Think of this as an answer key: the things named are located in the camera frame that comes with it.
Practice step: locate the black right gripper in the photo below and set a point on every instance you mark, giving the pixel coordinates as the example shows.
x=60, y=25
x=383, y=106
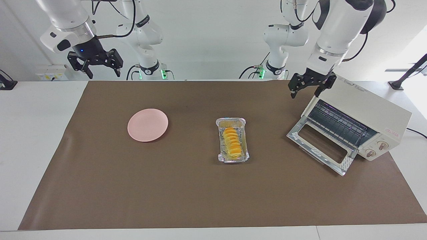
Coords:
x=88, y=50

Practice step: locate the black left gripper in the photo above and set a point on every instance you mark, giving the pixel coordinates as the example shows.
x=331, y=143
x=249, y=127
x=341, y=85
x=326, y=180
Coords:
x=315, y=77

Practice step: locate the orange sliced bread loaf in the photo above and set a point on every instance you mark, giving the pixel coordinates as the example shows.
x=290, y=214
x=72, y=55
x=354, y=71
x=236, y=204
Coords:
x=232, y=143

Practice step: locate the aluminium foil tray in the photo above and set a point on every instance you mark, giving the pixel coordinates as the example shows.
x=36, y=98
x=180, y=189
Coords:
x=233, y=159

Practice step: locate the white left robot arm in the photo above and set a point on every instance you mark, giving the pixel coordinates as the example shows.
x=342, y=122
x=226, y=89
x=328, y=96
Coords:
x=340, y=26

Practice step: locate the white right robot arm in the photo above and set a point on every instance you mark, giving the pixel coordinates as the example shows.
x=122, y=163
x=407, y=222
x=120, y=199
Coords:
x=66, y=16

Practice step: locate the white toaster oven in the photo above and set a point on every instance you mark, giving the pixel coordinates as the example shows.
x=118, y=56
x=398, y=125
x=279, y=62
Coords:
x=367, y=110

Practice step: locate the cream oven knob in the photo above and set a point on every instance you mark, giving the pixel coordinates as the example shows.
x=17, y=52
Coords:
x=370, y=153
x=383, y=145

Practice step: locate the pink round plate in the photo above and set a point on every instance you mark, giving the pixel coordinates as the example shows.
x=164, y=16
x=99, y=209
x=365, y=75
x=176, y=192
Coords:
x=147, y=125

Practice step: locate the brown paper table mat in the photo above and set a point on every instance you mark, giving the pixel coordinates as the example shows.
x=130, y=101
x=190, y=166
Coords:
x=213, y=193

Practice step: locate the white wall power socket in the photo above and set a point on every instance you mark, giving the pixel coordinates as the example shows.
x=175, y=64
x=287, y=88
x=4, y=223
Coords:
x=51, y=73

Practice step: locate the glass oven door metal frame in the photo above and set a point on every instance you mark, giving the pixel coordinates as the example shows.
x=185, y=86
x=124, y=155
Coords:
x=302, y=138

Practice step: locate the black camera stand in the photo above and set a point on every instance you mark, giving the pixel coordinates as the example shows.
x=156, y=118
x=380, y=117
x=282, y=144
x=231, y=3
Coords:
x=7, y=83
x=407, y=75

